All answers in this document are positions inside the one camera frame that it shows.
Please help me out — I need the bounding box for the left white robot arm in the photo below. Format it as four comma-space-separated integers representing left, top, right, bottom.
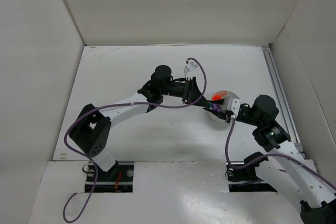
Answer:
68, 65, 211, 179

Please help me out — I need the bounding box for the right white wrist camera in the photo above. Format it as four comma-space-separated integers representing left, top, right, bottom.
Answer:
222, 96, 241, 123

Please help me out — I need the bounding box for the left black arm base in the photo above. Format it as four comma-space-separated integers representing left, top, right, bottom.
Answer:
82, 163, 134, 193

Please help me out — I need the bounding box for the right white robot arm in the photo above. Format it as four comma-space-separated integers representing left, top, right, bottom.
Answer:
206, 95, 335, 223

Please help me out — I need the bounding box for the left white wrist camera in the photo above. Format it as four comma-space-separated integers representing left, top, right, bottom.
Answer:
183, 60, 198, 77

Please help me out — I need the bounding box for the aluminium rail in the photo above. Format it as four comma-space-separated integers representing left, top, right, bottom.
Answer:
261, 46, 306, 158

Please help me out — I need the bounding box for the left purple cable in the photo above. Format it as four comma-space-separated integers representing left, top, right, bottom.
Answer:
63, 57, 208, 223

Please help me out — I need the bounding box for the white divided round container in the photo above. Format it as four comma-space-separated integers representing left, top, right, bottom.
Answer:
209, 91, 239, 128

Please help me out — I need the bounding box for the orange round lego piece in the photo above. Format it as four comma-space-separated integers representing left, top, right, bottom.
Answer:
211, 90, 229, 101

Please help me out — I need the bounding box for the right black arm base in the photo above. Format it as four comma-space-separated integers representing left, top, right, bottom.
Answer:
225, 152, 277, 193

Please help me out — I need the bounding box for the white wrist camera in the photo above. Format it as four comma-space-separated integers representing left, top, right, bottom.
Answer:
183, 60, 198, 77
222, 96, 241, 123

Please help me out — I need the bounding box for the purple lego block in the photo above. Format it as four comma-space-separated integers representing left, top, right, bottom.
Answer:
213, 104, 221, 111

